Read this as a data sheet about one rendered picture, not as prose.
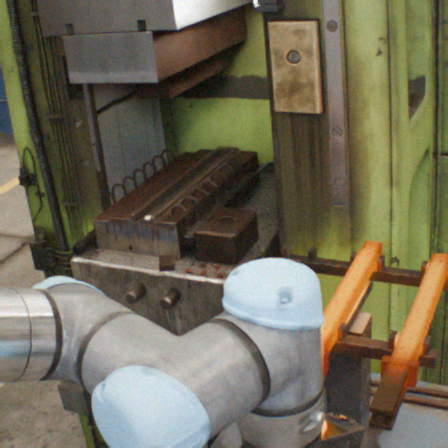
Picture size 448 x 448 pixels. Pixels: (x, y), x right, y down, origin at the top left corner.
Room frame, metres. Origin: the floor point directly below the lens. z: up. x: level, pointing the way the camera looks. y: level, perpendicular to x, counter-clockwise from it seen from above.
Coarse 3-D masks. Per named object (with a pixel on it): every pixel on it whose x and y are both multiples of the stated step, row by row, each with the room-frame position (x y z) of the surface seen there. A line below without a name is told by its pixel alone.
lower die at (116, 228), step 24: (168, 168) 1.59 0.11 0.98; (192, 168) 1.52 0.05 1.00; (216, 168) 1.52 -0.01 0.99; (144, 192) 1.43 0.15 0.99; (120, 216) 1.31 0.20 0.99; (168, 216) 1.28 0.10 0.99; (192, 216) 1.30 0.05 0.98; (120, 240) 1.30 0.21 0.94; (144, 240) 1.28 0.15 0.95; (168, 240) 1.25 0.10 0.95
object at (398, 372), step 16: (432, 256) 0.97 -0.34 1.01; (432, 272) 0.92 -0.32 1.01; (432, 288) 0.87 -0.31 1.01; (416, 304) 0.83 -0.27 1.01; (432, 304) 0.83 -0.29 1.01; (416, 320) 0.79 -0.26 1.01; (400, 336) 0.76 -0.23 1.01; (416, 336) 0.76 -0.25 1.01; (400, 352) 0.73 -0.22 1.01; (416, 352) 0.72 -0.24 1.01; (384, 368) 0.70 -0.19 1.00; (400, 368) 0.69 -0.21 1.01; (416, 368) 0.68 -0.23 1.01; (384, 384) 0.66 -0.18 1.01; (400, 384) 0.66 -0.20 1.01; (384, 400) 0.63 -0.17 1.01; (400, 400) 0.65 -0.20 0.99; (384, 416) 0.61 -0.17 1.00
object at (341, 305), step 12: (360, 252) 1.01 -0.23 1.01; (372, 252) 1.01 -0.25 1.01; (360, 264) 0.97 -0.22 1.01; (372, 264) 0.98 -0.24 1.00; (348, 276) 0.94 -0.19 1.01; (360, 276) 0.93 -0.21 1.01; (348, 288) 0.90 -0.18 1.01; (360, 288) 0.92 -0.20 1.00; (336, 300) 0.87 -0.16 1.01; (348, 300) 0.87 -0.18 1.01; (324, 312) 0.84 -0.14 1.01; (336, 312) 0.84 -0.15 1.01; (348, 312) 0.86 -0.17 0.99; (324, 324) 0.81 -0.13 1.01; (336, 324) 0.81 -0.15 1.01; (324, 336) 0.78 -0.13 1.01; (336, 336) 0.81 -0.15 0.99; (324, 348) 0.75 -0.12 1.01; (324, 360) 0.73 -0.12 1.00; (324, 372) 0.73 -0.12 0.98
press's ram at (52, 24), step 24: (48, 0) 1.34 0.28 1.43; (72, 0) 1.31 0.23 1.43; (96, 0) 1.29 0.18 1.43; (120, 0) 1.27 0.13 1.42; (144, 0) 1.24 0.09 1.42; (168, 0) 1.22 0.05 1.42; (192, 0) 1.28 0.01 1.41; (216, 0) 1.37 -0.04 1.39; (240, 0) 1.47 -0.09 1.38; (48, 24) 1.34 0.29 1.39; (72, 24) 1.34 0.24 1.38; (96, 24) 1.29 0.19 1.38; (120, 24) 1.27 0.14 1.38; (144, 24) 1.28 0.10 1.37; (168, 24) 1.22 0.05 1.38
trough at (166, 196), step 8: (216, 152) 1.62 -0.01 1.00; (224, 152) 1.63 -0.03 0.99; (208, 160) 1.58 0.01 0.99; (216, 160) 1.60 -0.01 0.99; (200, 168) 1.54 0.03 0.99; (184, 176) 1.47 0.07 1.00; (192, 176) 1.50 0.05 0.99; (176, 184) 1.44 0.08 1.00; (184, 184) 1.46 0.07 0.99; (168, 192) 1.40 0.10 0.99; (176, 192) 1.42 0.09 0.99; (160, 200) 1.37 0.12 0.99; (168, 200) 1.38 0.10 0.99; (144, 208) 1.32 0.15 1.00; (152, 208) 1.34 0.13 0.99; (136, 216) 1.29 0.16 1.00; (144, 216) 1.30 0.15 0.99
